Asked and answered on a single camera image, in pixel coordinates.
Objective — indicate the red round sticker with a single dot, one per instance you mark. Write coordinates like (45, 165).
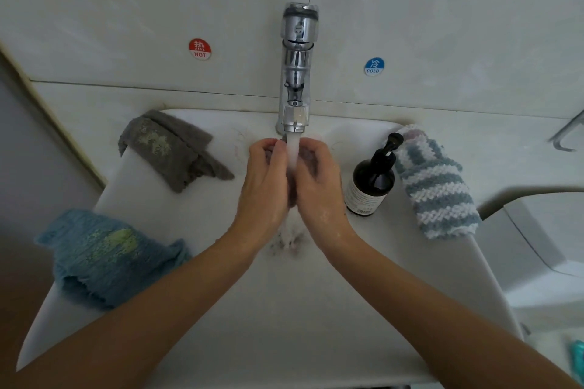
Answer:
(200, 49)

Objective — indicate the white ceramic sink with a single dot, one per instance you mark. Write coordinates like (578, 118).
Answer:
(310, 316)

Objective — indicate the chrome faucet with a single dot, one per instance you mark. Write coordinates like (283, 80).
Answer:
(295, 70)

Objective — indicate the person's left forearm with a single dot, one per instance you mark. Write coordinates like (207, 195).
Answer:
(128, 320)

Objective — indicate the person's right hand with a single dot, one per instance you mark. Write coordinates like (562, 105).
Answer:
(324, 197)

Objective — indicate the blue round sticker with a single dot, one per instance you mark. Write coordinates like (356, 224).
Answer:
(374, 66)

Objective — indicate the teal tube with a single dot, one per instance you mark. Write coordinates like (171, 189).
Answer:
(578, 359)

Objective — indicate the pink white striped cloth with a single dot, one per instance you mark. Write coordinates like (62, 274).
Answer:
(411, 131)

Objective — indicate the person's right forearm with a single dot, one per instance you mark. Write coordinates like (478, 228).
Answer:
(456, 320)

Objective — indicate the brown cloth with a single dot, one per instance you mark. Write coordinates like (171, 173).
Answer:
(292, 179)

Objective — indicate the metal wall shelf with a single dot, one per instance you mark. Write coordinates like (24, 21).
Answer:
(568, 131)

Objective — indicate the white toilet lid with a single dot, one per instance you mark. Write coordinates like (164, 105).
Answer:
(558, 357)

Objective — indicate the black pump soap bottle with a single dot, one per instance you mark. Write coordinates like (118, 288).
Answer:
(370, 188)

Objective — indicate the white toilet tank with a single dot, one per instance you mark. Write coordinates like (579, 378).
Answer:
(547, 252)

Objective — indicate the metal sink drain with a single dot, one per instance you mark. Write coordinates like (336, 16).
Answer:
(287, 240)

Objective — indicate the blue stained cloth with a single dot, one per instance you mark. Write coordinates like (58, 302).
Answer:
(109, 258)

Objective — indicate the person's left hand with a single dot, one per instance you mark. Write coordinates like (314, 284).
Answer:
(265, 197)

